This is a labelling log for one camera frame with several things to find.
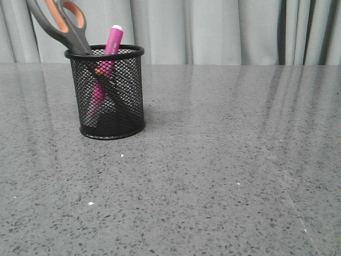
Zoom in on grey curtain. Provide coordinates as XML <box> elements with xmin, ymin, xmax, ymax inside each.
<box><xmin>0</xmin><ymin>0</ymin><xmax>341</xmax><ymax>66</ymax></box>

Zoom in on black mesh pen holder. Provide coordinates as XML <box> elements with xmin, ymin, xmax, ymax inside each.
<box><xmin>64</xmin><ymin>45</ymin><xmax>145</xmax><ymax>140</ymax></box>

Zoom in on magenta pen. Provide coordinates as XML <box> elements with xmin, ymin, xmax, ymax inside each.
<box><xmin>89</xmin><ymin>25</ymin><xmax>124</xmax><ymax>122</ymax></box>

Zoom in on grey orange scissors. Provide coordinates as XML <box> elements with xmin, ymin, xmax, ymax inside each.
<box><xmin>27</xmin><ymin>1</ymin><xmax>144</xmax><ymax>110</ymax></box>

